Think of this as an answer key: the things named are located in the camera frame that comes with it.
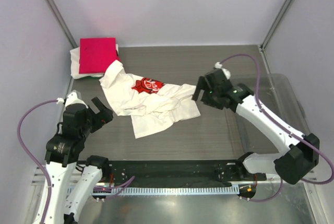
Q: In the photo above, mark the left aluminium frame post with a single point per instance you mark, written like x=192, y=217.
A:
x=61, y=22

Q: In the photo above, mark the white slotted cable duct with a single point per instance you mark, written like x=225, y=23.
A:
x=138, y=191

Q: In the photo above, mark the aluminium frame post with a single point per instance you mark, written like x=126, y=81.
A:
x=278, y=19
x=61, y=22

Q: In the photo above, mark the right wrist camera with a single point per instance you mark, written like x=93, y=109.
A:
x=226, y=72

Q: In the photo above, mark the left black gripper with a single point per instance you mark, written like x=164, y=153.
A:
x=103, y=117

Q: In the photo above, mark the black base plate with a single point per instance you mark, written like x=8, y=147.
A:
x=218, y=170

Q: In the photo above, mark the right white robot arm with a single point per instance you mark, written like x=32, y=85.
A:
x=294, y=158

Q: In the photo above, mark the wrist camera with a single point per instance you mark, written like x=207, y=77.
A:
x=226, y=72
x=74, y=97

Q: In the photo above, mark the folded pink t-shirt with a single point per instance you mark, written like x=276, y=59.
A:
x=96, y=55

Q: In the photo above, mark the right aluminium frame post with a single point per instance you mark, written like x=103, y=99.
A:
x=278, y=19

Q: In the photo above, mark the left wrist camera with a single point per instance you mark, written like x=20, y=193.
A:
x=74, y=97

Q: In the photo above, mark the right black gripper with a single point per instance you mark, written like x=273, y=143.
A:
x=202, y=84

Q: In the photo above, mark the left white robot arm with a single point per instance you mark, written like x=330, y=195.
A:
x=61, y=157

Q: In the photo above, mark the clear plastic bin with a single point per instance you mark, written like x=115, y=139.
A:
x=276, y=93

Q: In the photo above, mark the folded green t-shirt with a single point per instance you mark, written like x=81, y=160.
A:
x=98, y=76

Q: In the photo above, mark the folded white t-shirt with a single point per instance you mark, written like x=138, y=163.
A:
x=75, y=63

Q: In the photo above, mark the white Coca-Cola t-shirt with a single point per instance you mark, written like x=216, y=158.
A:
x=153, y=106

